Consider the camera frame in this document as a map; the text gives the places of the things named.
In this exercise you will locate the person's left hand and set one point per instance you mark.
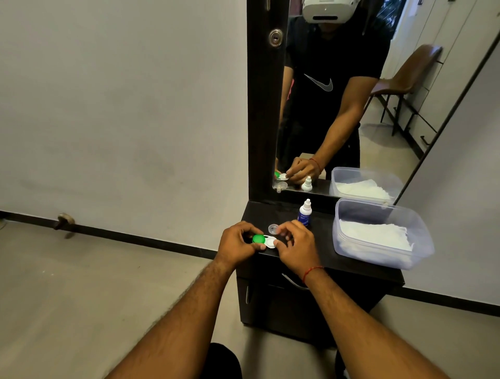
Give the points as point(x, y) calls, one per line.
point(232, 246)

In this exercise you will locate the person's right hand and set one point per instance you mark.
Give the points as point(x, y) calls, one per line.
point(300, 250)

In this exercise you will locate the person's left thumb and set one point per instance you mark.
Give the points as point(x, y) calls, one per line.
point(254, 246)

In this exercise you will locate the person's right thumb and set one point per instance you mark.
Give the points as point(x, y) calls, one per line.
point(282, 248)

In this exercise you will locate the green white contact lens case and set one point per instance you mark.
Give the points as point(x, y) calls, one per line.
point(259, 239)

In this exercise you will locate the person's right forearm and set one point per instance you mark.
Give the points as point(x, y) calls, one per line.
point(363, 332)

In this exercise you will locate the person's left forearm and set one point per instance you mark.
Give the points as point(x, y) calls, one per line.
point(175, 324)

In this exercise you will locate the small clear round cap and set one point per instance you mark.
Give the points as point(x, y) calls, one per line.
point(273, 228)

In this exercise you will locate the white blue solution bottle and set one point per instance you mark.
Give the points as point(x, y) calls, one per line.
point(305, 214)

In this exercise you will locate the black dressing cabinet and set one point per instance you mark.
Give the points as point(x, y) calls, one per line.
point(273, 308)

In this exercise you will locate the white tissue paper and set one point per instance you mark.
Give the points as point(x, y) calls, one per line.
point(375, 234)

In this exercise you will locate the person's black shorts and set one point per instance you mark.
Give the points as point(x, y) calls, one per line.
point(222, 363)

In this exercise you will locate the clear plastic container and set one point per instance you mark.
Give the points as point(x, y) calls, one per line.
point(414, 250)

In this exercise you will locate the metal door stopper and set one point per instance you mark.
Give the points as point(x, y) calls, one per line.
point(64, 220)

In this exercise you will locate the round silver lock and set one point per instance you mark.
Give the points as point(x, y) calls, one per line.
point(275, 38)

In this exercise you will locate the wall mirror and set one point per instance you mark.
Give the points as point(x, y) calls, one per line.
point(390, 136)

